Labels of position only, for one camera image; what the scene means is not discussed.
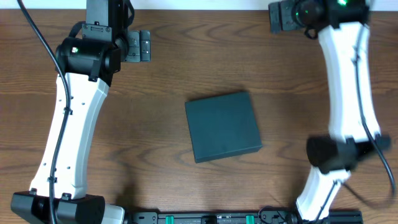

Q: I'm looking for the black gift box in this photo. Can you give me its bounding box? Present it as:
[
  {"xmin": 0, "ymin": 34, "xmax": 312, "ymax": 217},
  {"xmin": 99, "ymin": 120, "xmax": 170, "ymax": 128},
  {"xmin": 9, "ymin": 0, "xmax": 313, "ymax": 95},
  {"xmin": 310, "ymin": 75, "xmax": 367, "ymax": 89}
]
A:
[{"xmin": 185, "ymin": 91, "xmax": 262, "ymax": 163}]

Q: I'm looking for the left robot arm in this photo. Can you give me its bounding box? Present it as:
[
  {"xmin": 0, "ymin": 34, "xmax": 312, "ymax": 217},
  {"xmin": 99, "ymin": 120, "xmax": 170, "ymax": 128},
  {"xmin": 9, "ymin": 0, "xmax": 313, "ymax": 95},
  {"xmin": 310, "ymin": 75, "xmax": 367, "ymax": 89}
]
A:
[{"xmin": 11, "ymin": 24, "xmax": 150, "ymax": 223}]

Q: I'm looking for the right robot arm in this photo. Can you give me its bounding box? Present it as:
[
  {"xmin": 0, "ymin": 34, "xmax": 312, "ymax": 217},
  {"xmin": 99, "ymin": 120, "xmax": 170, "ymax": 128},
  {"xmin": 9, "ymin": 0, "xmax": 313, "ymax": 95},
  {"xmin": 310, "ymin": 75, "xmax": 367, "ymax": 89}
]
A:
[{"xmin": 268, "ymin": 0, "xmax": 391, "ymax": 223}]

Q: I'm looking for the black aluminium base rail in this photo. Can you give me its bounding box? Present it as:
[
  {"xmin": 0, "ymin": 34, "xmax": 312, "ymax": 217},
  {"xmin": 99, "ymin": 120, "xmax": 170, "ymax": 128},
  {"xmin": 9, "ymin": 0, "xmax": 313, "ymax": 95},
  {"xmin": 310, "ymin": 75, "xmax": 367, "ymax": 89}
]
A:
[{"xmin": 125, "ymin": 210, "xmax": 364, "ymax": 224}]

